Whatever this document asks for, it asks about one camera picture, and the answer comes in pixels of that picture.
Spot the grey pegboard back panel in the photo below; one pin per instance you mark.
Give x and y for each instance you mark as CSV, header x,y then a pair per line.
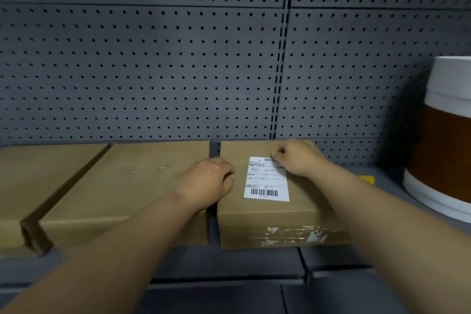
x,y
184,67

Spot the yellow plastic scraper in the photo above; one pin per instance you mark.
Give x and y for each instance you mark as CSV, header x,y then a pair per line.
x,y
368,179

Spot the brown cardboard box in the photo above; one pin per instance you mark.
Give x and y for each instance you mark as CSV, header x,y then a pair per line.
x,y
265,221
121,185
36,177

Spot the person's right forearm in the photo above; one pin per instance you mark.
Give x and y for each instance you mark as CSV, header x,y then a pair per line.
x,y
397,244

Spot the person's left hand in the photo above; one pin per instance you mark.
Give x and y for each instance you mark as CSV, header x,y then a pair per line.
x,y
206,183

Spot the person's left forearm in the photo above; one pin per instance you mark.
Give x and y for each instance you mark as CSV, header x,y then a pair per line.
x,y
103,266

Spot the white and brown bucket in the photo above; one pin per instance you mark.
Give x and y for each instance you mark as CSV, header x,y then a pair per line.
x,y
441,141

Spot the white barcode label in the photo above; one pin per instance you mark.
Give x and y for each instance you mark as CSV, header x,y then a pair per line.
x,y
265,181

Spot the person's right hand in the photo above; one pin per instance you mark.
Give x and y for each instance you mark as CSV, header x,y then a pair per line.
x,y
298,157

